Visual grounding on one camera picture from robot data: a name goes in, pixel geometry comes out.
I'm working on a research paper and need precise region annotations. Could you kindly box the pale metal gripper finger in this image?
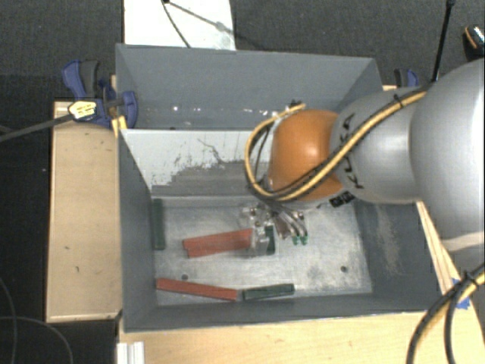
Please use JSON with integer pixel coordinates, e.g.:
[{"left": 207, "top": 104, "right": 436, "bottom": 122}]
[
  {"left": 249, "top": 224, "right": 271, "bottom": 257},
  {"left": 238, "top": 206, "right": 266, "bottom": 230}
]

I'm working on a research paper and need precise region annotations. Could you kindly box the dark green flat block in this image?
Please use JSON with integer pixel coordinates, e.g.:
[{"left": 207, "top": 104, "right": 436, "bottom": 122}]
[
  {"left": 152, "top": 198, "right": 167, "bottom": 251},
  {"left": 264, "top": 225, "right": 277, "bottom": 256},
  {"left": 242, "top": 283, "right": 296, "bottom": 302}
]

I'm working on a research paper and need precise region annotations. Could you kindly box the red-brown flat block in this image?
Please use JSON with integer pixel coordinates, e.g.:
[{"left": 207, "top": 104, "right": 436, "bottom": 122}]
[
  {"left": 186, "top": 243, "right": 252, "bottom": 259},
  {"left": 155, "top": 277, "right": 239, "bottom": 303},
  {"left": 182, "top": 229, "right": 254, "bottom": 250}
]

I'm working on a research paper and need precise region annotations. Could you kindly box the grey metal bin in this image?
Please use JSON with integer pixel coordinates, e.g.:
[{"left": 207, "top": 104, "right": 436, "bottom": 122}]
[{"left": 114, "top": 42, "right": 443, "bottom": 332}]

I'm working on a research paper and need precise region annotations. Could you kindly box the pale wood flat board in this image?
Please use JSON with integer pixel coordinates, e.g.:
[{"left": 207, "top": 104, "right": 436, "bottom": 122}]
[{"left": 45, "top": 99, "right": 123, "bottom": 323}]

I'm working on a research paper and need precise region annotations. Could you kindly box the black cylinder on white bracket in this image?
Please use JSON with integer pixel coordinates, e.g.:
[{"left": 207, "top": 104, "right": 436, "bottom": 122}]
[{"left": 328, "top": 191, "right": 356, "bottom": 209}]

